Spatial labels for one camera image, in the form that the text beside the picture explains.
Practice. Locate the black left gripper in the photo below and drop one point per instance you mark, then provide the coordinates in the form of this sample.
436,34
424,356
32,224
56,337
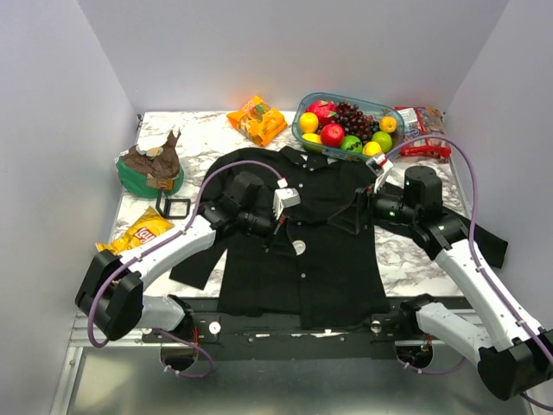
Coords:
282,222

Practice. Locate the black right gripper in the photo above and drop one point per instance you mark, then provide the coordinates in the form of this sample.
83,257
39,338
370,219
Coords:
349,217

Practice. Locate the black button-up shirt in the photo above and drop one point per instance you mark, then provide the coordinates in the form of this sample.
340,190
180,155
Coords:
334,283

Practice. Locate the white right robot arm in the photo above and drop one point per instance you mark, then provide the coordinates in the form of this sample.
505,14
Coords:
511,350

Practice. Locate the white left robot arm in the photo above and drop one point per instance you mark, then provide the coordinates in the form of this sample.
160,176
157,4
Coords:
112,293

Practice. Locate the black brooch display case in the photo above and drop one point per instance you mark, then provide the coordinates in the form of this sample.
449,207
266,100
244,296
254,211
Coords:
172,208

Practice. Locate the yellow lemon front right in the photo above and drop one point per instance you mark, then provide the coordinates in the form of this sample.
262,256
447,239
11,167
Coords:
372,148

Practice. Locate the green apple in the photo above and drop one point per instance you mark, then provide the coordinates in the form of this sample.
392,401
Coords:
384,140

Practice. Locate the red apple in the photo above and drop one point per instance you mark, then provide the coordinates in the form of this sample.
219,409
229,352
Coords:
332,135

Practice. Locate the small yellow lemon front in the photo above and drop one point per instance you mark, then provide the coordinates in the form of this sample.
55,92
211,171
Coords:
312,138

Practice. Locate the dark red grape bunch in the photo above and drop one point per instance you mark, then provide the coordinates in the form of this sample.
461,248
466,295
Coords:
355,122

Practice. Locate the yellow-orange peach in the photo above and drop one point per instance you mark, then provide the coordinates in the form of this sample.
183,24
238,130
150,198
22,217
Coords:
388,124

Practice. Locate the orange snack packet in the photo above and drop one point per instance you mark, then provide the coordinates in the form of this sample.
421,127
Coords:
258,121

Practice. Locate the yellow lemon left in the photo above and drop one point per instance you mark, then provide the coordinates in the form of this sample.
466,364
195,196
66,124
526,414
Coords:
308,122

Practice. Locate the teal plastic fruit container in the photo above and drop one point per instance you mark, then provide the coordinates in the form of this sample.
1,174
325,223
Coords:
376,110

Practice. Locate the red dragon fruit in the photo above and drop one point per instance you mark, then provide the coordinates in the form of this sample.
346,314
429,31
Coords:
324,110

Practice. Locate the red candy bag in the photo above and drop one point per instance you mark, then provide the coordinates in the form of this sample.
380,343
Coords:
423,121

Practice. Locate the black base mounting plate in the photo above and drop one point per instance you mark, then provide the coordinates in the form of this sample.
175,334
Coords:
192,327

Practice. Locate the yellow Lays chips bag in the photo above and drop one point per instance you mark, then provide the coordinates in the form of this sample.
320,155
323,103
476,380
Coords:
147,227

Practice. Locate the green brown crumpled bag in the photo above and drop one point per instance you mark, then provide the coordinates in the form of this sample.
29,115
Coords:
146,169

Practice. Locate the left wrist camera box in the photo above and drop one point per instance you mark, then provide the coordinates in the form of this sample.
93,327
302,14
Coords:
284,198

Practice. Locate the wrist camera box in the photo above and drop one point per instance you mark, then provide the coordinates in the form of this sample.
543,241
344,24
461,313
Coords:
381,167
284,198

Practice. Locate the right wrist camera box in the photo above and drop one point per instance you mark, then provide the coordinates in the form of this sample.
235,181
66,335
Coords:
381,167

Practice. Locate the aluminium rail frame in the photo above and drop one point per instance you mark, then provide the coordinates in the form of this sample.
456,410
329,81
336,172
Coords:
263,373

